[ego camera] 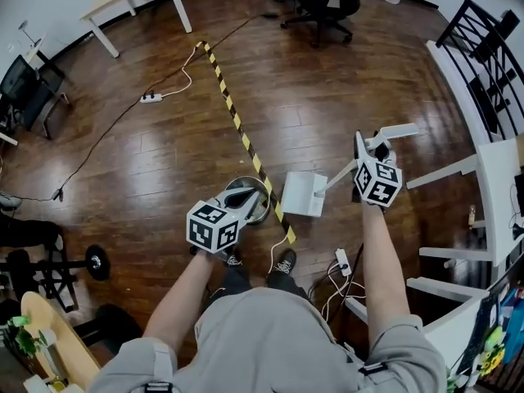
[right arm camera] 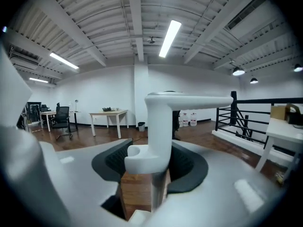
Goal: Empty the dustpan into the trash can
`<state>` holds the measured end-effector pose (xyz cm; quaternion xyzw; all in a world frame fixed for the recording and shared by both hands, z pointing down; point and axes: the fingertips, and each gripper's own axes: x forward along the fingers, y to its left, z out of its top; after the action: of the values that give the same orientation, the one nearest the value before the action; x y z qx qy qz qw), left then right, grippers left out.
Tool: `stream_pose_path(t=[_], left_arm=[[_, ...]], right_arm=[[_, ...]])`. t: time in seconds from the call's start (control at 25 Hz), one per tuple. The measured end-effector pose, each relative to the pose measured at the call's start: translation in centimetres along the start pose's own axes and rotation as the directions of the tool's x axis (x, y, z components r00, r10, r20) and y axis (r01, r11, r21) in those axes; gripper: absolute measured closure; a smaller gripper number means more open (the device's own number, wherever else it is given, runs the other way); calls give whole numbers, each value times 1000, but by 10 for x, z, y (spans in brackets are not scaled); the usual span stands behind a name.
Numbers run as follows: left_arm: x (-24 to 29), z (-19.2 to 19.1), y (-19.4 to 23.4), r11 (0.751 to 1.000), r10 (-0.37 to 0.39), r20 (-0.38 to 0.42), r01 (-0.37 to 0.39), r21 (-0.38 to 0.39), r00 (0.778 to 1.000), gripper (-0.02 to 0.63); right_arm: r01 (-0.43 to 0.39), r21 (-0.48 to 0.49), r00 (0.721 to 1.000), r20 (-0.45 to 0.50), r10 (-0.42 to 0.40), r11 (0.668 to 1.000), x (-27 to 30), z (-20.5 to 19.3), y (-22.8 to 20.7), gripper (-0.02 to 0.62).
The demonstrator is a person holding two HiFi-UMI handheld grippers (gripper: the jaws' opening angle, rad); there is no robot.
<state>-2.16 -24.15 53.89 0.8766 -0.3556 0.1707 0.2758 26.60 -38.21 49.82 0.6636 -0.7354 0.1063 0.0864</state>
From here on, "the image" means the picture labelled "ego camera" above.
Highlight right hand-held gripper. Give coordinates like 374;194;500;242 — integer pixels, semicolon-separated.
350;129;404;210

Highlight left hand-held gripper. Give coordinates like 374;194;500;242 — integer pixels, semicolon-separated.
186;185;268;264

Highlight stainless steel bucket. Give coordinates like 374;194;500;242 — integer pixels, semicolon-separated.
224;176;272;226

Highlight person's right forearm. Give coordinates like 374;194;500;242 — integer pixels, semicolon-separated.
359;201;413;350

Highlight person's left forearm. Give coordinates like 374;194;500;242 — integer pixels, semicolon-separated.
142;250;218;343

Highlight yellow black striped floor tape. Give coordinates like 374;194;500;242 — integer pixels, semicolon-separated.
195;40;297;246

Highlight person's right black shoe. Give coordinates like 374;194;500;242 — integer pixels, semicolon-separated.
273;248;299;277

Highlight person's black trousers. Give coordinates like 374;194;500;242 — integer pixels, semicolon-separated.
209;264;311;302

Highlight white stair parapet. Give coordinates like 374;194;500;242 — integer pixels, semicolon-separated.
424;38;495;143

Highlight white rectangular desk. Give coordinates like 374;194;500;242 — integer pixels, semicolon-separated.
404;137;524;268

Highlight black stair railing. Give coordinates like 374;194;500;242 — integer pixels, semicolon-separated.
435;0;524;143

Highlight person's gray sweatshirt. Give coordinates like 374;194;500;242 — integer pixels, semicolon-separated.
88;287;447;393

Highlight black round stool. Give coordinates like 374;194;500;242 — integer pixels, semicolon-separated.
75;303;143;356

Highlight black desk mat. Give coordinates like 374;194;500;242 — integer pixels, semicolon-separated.
455;276;515;377

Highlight blue box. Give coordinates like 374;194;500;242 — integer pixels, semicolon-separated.
499;287;524;364

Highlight round wooden table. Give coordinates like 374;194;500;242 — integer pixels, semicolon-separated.
20;291;102;393

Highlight green plant in white cup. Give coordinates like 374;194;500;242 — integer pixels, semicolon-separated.
445;364;472;391
4;314;49;360

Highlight sunflower bouquet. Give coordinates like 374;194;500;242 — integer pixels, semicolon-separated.
476;341;508;379

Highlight black mesh visitor chair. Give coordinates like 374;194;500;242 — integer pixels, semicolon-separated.
0;53;71;141

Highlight white desk lamp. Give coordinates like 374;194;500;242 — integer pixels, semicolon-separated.
17;19;47;52

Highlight thin white floor cable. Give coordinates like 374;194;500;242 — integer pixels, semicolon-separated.
269;235;290;277

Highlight white power strip cable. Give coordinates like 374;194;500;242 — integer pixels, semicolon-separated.
161;41;206;97

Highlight long black floor cable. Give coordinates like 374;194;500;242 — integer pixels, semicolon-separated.
0;12;279;203

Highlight black metal frame stand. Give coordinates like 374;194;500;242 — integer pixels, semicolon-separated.
0;248;79;314

